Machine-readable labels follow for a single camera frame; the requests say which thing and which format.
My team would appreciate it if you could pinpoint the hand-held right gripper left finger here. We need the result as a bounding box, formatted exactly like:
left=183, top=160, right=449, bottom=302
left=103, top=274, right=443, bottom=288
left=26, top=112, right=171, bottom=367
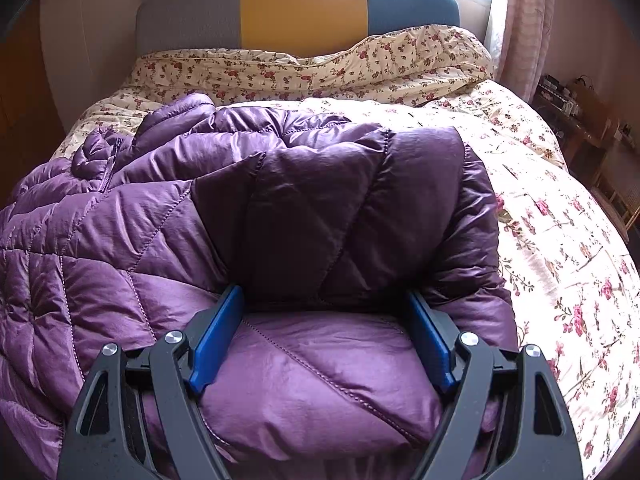
left=56, top=284, right=246, bottom=480

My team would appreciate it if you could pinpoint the grey yellow blue headboard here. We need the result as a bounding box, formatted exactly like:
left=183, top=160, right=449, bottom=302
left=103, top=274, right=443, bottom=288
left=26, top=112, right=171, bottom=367
left=136, top=0, right=461, bottom=56

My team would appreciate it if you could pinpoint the pink curtain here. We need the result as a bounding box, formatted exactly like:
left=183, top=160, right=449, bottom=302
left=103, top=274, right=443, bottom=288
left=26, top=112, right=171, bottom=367
left=500, top=0, right=556, bottom=103

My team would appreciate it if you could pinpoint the wooden chair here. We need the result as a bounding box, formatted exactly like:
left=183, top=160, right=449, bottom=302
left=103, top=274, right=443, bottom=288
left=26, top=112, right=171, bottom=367
left=592, top=130, right=640, bottom=241

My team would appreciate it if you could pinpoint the purple quilted down jacket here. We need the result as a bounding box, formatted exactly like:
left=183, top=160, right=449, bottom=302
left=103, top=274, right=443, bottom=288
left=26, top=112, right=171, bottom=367
left=0, top=92, right=518, bottom=480

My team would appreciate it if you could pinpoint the wooden desk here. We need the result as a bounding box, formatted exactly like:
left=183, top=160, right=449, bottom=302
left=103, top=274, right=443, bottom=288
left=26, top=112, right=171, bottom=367
left=530, top=77, right=623, bottom=181

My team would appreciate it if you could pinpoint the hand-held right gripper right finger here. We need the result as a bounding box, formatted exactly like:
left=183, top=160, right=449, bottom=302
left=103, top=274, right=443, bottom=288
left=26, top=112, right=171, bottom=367
left=406, top=290, right=583, bottom=480

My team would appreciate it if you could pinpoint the floral duvet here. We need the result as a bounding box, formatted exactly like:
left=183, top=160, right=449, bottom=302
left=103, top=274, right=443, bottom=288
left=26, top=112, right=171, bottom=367
left=52, top=25, right=640, bottom=480

